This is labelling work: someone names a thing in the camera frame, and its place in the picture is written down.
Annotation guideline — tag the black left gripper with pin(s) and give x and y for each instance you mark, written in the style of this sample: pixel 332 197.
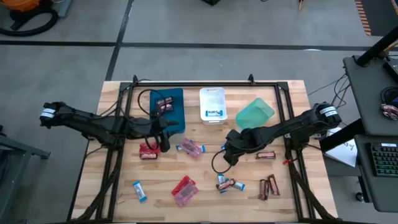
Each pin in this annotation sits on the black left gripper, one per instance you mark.
pixel 157 129

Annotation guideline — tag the black desk device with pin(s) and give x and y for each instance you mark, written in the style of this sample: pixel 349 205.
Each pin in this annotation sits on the black desk device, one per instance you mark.
pixel 392 70

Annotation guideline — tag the red tag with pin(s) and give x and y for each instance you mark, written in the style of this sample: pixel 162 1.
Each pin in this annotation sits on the red tag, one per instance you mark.
pixel 287 161

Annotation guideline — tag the grey metal cart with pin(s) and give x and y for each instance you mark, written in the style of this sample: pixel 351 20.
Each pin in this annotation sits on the grey metal cart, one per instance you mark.
pixel 18 147

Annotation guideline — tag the black backlit keyboard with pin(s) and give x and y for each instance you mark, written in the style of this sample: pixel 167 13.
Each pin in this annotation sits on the black backlit keyboard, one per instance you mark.
pixel 385 160

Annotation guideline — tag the grey desk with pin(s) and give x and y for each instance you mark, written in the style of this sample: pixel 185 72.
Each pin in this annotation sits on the grey desk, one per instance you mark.
pixel 367 93
pixel 363 174

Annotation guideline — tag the black diagonal pole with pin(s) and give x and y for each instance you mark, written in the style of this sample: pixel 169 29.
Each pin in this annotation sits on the black diagonal pole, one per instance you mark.
pixel 376 48

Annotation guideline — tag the black caster wheel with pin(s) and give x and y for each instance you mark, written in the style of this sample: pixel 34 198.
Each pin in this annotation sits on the black caster wheel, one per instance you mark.
pixel 359 197

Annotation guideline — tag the white paper sheet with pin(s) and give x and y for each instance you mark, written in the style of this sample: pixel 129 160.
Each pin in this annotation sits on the white paper sheet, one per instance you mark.
pixel 345 152

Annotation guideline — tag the candy bag on desk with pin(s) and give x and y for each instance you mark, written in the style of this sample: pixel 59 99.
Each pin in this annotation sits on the candy bag on desk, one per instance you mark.
pixel 390 111

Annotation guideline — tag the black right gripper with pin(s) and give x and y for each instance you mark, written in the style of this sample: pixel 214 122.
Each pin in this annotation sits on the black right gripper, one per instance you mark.
pixel 236 143

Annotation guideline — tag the black aluminium table frame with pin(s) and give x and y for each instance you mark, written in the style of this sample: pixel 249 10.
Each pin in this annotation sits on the black aluminium table frame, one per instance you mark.
pixel 202 84

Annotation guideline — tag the blue plastic bin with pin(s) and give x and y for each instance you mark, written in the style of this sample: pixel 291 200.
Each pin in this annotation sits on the blue plastic bin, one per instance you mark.
pixel 177 109

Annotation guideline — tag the orange vacuum cleaner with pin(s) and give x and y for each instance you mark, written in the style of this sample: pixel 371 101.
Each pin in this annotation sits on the orange vacuum cleaner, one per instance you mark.
pixel 18 3

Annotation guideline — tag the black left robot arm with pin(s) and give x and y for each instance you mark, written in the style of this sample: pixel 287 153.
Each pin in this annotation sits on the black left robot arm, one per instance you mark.
pixel 93 124

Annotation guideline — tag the dark mat with striped edge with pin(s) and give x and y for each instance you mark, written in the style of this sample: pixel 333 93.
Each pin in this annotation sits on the dark mat with striped edge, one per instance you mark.
pixel 382 15

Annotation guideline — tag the green translucent plastic bin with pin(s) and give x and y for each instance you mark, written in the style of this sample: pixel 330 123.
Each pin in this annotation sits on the green translucent plastic bin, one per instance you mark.
pixel 256 112

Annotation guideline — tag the pink clear-wrapped candy bar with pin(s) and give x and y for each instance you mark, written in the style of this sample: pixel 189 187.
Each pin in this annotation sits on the pink clear-wrapped candy bar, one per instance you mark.
pixel 190 147
pixel 186 195

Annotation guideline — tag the grey vacuum part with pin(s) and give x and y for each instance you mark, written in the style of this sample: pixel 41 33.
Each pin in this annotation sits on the grey vacuum part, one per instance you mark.
pixel 64 7

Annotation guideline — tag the black box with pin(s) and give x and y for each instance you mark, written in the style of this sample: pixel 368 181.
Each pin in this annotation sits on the black box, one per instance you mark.
pixel 211 2

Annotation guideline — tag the white plastic bin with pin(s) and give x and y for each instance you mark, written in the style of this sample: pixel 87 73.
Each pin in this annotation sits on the white plastic bin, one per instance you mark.
pixel 213 99

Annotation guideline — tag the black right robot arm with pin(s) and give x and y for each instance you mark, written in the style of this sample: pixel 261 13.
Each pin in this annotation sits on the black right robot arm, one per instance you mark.
pixel 295 124

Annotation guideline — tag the black diagonal bar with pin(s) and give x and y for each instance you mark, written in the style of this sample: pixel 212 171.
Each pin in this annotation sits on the black diagonal bar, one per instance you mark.
pixel 339 137

